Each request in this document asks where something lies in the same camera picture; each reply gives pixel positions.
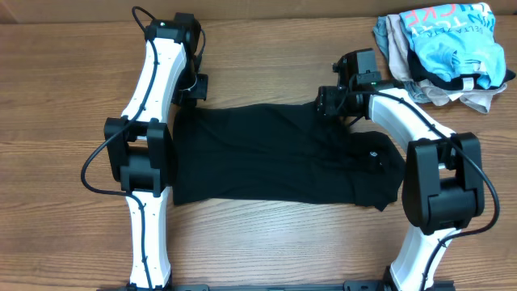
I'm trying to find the black t-shirt with logo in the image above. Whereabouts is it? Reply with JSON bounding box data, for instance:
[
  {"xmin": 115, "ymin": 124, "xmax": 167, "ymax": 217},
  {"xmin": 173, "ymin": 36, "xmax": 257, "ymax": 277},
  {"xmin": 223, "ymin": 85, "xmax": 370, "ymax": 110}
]
[{"xmin": 173, "ymin": 103, "xmax": 405, "ymax": 211}]

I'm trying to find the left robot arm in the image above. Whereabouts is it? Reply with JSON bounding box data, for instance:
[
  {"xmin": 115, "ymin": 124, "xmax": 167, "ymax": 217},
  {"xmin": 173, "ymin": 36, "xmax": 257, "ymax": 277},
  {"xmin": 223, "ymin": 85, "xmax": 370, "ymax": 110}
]
[{"xmin": 104, "ymin": 13, "xmax": 208, "ymax": 290}]

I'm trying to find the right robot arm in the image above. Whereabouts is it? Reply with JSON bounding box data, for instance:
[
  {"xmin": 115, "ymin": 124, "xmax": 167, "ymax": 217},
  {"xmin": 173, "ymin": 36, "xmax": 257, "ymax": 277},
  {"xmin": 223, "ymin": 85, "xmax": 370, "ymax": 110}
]
[{"xmin": 316, "ymin": 48, "xmax": 485, "ymax": 291}]

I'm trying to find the light blue printed t-shirt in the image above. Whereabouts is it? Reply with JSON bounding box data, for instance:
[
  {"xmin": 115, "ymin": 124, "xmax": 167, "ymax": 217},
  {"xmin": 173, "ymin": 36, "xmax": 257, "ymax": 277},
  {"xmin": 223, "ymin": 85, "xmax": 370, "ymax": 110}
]
[{"xmin": 399, "ymin": 2, "xmax": 506, "ymax": 89}]

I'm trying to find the black folded garment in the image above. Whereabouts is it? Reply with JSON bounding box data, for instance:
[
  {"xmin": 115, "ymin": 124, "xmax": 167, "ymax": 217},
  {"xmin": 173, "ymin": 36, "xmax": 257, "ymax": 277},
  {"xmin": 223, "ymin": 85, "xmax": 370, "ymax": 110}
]
[{"xmin": 406, "ymin": 48, "xmax": 516, "ymax": 91}]

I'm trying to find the beige folded garment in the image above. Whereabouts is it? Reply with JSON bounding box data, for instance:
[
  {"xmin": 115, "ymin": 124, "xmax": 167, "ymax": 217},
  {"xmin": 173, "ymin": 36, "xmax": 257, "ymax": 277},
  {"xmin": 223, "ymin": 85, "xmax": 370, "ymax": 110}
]
[{"xmin": 373, "ymin": 15, "xmax": 507, "ymax": 114}]

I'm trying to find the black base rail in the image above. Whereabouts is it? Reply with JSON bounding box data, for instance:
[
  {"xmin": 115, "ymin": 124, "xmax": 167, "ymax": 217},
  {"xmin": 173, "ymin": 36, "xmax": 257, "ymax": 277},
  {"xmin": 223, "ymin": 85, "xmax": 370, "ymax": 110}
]
[{"xmin": 96, "ymin": 278, "xmax": 456, "ymax": 291}]

